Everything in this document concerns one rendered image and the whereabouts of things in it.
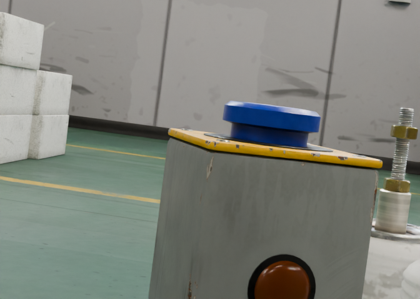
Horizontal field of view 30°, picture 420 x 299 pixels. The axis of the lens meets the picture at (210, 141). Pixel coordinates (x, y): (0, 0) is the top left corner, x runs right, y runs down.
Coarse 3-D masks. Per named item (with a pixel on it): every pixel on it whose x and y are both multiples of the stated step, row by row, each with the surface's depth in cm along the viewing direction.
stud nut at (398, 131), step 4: (392, 128) 56; (396, 128) 55; (400, 128) 55; (404, 128) 55; (408, 128) 55; (412, 128) 55; (416, 128) 55; (392, 132) 55; (396, 132) 55; (400, 132) 55; (404, 132) 55; (408, 132) 55; (412, 132) 55; (416, 132) 55; (392, 136) 55; (396, 136) 55; (400, 136) 55; (404, 136) 55; (408, 136) 55; (412, 136) 55; (416, 136) 55
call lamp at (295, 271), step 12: (276, 264) 29; (288, 264) 29; (264, 276) 29; (276, 276) 29; (288, 276) 29; (300, 276) 29; (264, 288) 29; (276, 288) 29; (288, 288) 29; (300, 288) 29
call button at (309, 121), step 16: (224, 112) 32; (240, 112) 31; (256, 112) 31; (272, 112) 30; (288, 112) 30; (304, 112) 31; (240, 128) 31; (256, 128) 31; (272, 128) 31; (288, 128) 31; (304, 128) 31; (288, 144) 31; (304, 144) 32
